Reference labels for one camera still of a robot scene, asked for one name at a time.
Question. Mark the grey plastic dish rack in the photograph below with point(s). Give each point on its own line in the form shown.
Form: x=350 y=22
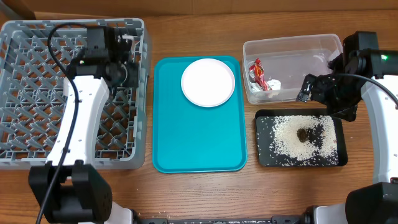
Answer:
x=32 y=99

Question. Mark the white napkin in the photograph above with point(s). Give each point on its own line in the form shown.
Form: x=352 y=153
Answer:
x=273 y=83

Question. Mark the black rectangular tray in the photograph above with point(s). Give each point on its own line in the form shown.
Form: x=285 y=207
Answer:
x=342 y=155

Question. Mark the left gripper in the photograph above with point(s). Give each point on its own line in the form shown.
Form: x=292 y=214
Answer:
x=133 y=80

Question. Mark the white rice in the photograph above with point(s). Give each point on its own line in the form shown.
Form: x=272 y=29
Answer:
x=289 y=140

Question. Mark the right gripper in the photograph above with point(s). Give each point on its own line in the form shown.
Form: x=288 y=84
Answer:
x=315 y=90

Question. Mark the teal serving tray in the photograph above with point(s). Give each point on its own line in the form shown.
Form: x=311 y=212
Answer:
x=190 y=138

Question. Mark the red snack wrapper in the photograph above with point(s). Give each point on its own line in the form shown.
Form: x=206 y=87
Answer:
x=258 y=72

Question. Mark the large white round plate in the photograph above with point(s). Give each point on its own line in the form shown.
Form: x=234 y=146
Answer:
x=208 y=82

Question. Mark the clear plastic waste bin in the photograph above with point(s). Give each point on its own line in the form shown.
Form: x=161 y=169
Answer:
x=289 y=60

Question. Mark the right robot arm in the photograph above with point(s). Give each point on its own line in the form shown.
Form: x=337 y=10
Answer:
x=362 y=72

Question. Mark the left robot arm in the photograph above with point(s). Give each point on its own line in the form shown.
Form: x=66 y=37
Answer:
x=67 y=187

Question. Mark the brown food scrap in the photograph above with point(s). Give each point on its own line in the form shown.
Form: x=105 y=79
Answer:
x=303 y=135

